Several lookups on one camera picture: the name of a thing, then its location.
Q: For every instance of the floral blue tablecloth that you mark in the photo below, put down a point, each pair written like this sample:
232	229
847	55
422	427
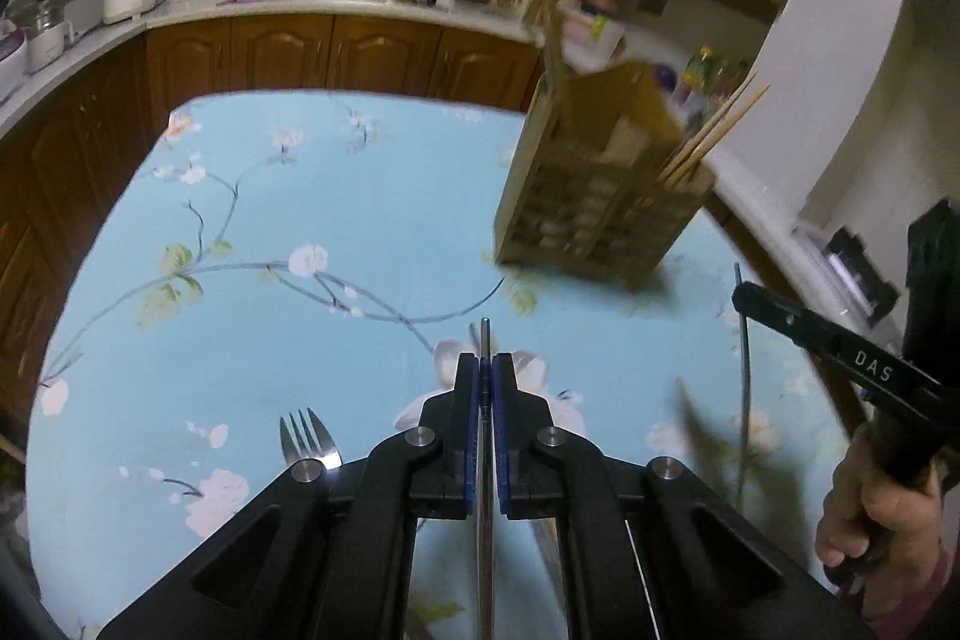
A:
278	251

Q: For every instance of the wooden chopstick pair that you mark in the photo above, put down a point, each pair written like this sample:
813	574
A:
737	113

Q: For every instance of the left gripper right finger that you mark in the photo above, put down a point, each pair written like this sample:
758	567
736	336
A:
648	551

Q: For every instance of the gas stove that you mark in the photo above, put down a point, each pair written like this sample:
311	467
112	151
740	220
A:
843	258

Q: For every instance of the person right hand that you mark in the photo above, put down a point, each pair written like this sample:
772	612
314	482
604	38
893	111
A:
898	527

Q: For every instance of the metal chopstick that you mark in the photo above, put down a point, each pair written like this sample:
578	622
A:
485	492
745	410

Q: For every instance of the silver fork left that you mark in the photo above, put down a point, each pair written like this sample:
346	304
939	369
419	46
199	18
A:
304	436

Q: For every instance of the oil bottles on counter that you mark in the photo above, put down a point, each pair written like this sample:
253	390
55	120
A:
708	74

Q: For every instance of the wooden utensil holder box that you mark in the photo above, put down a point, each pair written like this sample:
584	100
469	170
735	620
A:
587	192

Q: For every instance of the small white cooker pot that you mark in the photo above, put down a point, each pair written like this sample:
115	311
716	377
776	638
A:
50	33

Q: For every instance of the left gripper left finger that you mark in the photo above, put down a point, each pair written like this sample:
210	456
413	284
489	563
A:
324	554

